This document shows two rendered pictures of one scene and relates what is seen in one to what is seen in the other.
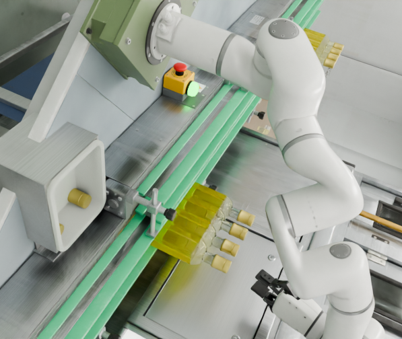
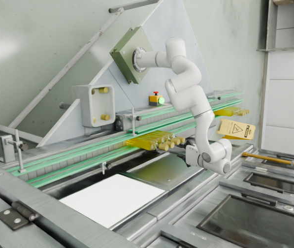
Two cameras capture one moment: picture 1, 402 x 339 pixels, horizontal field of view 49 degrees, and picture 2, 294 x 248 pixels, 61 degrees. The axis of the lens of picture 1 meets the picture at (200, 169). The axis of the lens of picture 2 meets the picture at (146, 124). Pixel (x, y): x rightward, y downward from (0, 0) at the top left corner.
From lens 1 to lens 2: 0.95 m
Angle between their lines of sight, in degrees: 37
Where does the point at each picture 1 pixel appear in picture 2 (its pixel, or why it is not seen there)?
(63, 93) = (102, 72)
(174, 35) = (141, 55)
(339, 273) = (188, 90)
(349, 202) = (192, 70)
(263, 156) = not seen: hidden behind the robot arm
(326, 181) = (183, 65)
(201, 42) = (149, 54)
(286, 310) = (189, 154)
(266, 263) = not seen: hidden behind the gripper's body
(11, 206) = (77, 103)
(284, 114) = (171, 55)
